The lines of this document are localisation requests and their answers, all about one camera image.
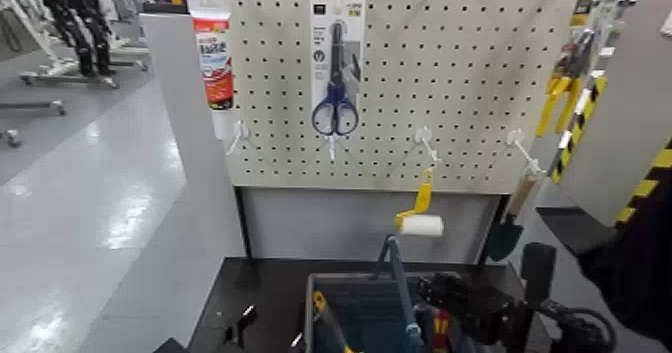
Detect grey crate with blue inside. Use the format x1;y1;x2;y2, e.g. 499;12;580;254
303;270;492;353

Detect yellow black package card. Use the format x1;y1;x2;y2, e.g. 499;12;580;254
571;0;593;28

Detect grey panel under pegboard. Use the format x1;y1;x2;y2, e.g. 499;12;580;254
238;186;503;264

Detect beige pegboard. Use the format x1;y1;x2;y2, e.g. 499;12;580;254
222;0;592;195

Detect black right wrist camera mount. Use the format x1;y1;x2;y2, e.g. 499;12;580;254
520;241;558;309

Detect red white sealant tube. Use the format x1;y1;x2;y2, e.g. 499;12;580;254
187;0;235;141

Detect grey pillar with hazard tape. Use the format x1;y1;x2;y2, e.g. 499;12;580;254
548;0;672;228

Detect grey floor frame bar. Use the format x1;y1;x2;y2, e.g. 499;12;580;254
0;99;68;116

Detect grey wheeled base frame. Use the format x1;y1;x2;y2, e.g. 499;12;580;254
19;59;121;90

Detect red handled tool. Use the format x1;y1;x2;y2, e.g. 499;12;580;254
432;308;452;353

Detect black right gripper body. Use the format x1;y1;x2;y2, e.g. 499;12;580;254
451;283;524;347

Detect white partition panel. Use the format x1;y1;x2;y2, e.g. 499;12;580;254
138;12;248;353

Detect yellow handled paint roller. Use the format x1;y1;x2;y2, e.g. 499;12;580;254
393;168;445;237

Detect green trowel with wooden handle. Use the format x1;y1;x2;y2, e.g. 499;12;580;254
483;173;542;263

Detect black pegboard stand post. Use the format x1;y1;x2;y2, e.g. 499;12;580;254
234;186;260;291
474;192;513;267

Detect blue scissors on card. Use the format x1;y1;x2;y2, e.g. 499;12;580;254
308;0;366;137

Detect yellow handled pliers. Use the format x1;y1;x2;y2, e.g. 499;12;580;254
535;29;597;138

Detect white robot on stand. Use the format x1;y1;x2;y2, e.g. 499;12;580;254
0;0;69;75

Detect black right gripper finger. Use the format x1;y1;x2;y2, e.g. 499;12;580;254
418;291;463;319
418;271;466;296

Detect black robot on stand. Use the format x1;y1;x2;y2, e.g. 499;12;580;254
36;0;118;78

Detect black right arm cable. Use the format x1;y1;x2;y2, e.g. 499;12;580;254
543;299;620;353

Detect orange handled tool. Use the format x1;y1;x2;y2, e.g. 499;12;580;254
313;289;363;353

